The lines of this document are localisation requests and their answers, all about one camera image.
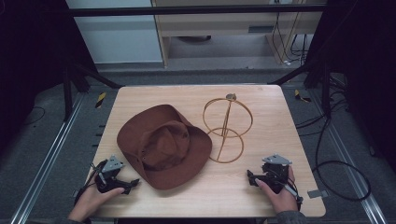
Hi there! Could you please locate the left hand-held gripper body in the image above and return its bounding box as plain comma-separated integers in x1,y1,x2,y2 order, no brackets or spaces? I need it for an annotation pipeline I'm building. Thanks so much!
94,155,127,194

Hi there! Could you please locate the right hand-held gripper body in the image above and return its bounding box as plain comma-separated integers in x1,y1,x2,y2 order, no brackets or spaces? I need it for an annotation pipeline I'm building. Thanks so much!
261,153,293,194

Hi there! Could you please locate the gold wire hat stand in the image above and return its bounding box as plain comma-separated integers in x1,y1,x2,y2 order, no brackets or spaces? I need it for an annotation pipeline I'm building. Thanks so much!
202,92,254,164

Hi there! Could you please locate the brown felt hat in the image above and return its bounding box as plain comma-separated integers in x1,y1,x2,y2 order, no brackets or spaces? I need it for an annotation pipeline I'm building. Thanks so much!
116,104,213,191

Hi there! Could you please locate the person's right hand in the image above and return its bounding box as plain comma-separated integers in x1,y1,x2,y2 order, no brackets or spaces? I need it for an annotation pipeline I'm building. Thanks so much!
254,165,300,215

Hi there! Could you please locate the person's left hand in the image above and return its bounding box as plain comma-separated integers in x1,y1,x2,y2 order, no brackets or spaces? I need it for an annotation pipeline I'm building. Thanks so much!
67,182,126,223

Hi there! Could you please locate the yellow black striped tape marker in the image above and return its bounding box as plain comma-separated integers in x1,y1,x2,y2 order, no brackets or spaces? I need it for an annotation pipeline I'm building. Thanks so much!
293,89,312,104
94,91,107,109

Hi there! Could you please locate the black metal stand leg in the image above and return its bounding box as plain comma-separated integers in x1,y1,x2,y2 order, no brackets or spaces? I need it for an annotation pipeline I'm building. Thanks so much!
61,61,123,123
268,61,333,119

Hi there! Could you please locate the black curtain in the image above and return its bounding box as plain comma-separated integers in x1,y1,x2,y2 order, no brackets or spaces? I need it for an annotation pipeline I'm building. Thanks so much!
304,0,396,175
0,0,98,153

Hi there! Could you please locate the white cabinet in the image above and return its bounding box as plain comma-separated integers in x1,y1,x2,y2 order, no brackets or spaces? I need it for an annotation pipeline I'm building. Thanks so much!
64,0,164,65

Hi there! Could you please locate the light wooden desk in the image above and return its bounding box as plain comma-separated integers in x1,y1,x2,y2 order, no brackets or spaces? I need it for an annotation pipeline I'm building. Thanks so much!
150,0,329,68

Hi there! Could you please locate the right hand-held gripper black cable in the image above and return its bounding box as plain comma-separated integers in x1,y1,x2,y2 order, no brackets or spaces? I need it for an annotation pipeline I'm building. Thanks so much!
279,181,304,212

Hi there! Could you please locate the small grey metal bracket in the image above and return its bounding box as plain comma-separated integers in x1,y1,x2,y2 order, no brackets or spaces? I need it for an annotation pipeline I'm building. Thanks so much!
306,189,330,200

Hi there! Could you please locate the aluminium floor rail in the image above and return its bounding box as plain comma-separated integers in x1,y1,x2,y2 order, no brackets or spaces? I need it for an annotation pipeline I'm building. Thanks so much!
9,92,86,224
307,89,389,224

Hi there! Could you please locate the looped black floor cable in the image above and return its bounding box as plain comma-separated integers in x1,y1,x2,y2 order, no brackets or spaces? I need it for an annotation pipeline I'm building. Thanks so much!
311,117,372,203

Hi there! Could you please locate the bundle of hanging desk cables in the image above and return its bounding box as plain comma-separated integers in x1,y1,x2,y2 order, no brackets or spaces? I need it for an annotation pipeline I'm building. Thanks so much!
271,11,310,67

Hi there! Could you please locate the black horizontal frame bar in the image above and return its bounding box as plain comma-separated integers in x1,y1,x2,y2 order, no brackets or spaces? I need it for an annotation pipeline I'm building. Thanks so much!
65,3,329,18

